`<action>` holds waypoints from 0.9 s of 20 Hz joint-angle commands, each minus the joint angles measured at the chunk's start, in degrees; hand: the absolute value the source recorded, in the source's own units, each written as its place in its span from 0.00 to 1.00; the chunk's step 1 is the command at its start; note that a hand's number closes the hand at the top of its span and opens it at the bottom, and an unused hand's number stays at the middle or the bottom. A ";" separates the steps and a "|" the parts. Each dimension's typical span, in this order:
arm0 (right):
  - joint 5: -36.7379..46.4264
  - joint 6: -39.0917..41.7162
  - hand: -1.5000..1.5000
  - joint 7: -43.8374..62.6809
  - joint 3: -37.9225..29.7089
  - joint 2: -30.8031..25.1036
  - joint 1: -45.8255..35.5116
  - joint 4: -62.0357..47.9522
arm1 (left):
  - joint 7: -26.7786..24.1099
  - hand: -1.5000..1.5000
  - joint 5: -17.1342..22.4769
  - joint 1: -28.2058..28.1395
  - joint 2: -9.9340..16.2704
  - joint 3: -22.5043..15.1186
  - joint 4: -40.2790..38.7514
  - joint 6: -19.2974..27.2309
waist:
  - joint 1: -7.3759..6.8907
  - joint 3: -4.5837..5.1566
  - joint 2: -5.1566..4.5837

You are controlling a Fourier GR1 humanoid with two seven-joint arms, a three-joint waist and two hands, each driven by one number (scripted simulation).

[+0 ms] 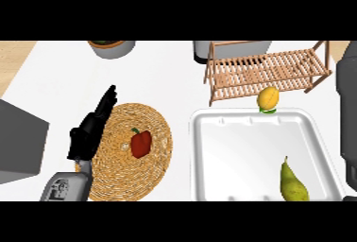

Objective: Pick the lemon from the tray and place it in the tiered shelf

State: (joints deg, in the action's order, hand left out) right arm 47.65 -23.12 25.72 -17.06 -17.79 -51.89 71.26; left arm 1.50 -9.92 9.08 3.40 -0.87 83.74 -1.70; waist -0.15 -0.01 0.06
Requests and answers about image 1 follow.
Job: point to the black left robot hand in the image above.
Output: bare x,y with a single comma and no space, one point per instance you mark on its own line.
89,132

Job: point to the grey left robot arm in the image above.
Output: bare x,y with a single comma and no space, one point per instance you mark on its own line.
67,186

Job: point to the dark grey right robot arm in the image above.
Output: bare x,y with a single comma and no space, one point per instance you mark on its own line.
347,113

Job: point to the white plastic tray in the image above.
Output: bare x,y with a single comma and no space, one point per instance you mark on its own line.
251,151

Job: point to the yellow lemon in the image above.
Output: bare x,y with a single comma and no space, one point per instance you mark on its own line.
267,98

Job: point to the wooden slatted tiered shelf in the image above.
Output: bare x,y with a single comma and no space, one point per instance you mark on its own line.
267,71

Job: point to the round woven wicker placemat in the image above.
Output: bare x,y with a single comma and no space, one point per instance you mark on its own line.
127,157

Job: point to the red bell pepper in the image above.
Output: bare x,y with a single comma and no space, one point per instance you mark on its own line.
141,143

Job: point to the grey box appliance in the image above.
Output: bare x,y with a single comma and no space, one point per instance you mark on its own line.
18,145

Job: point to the grey plant pot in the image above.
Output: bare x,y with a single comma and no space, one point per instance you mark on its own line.
113,48

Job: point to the grey canister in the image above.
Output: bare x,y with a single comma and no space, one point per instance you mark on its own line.
223,50

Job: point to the green pear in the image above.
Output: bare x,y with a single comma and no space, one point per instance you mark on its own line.
293,186

